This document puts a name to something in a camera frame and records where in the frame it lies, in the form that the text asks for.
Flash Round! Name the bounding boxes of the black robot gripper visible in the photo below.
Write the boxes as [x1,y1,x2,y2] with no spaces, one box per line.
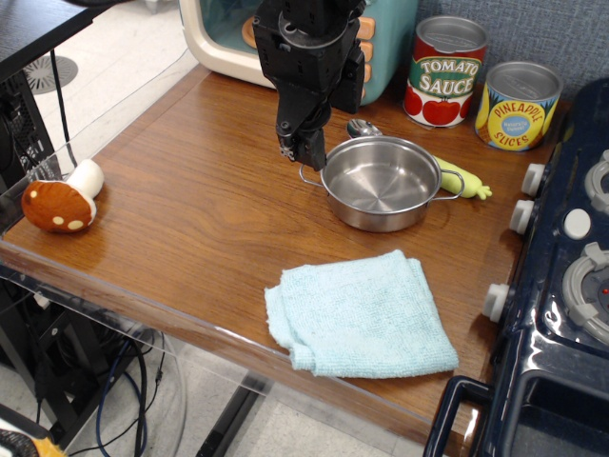
[253,4,365,171]

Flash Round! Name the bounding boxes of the light blue cloth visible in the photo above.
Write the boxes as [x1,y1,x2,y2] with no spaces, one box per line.
[265,250,459,379]

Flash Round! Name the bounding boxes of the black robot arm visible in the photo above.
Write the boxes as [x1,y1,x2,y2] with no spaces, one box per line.
[253,1,365,171]

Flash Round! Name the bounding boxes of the stainless steel pot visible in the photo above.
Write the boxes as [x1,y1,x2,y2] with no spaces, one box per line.
[299,136,441,233]

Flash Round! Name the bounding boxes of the metal spoon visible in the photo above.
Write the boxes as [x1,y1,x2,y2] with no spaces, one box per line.
[346,119,383,138]

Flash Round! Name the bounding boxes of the teal toy microwave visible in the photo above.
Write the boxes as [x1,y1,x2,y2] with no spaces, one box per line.
[179,0,419,105]

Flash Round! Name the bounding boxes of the yellow-green toy vegetable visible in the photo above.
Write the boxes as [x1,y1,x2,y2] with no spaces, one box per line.
[433,156,493,200]

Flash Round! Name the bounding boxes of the tomato sauce can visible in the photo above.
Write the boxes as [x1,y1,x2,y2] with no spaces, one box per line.
[403,15,489,128]

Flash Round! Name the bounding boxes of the pineapple slices can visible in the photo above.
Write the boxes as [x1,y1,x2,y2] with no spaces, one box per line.
[475,61,563,152]

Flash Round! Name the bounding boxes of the white stove knob middle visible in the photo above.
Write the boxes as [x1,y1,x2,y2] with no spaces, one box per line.
[509,200,534,235]

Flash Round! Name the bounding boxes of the white stove knob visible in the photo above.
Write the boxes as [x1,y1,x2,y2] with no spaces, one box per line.
[509,200,534,235]
[482,284,510,323]
[521,164,545,197]

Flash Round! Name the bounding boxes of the white stove knob upper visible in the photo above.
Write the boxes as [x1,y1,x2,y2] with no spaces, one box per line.
[521,164,545,197]

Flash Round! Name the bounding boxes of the brown plush mushroom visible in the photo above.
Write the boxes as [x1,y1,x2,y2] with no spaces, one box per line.
[21,159,105,233]

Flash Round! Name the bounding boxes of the white stove knob lower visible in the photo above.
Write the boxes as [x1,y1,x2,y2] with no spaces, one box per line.
[482,284,510,323]

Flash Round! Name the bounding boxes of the dark blue toy stove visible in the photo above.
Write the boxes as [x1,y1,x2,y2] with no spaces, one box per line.
[424,79,608,456]

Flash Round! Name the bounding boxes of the black desk frame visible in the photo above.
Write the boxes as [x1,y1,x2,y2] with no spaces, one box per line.
[1,1,116,191]

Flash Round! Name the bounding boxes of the blue floor cable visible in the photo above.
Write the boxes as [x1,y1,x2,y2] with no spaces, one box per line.
[94,337,148,457]

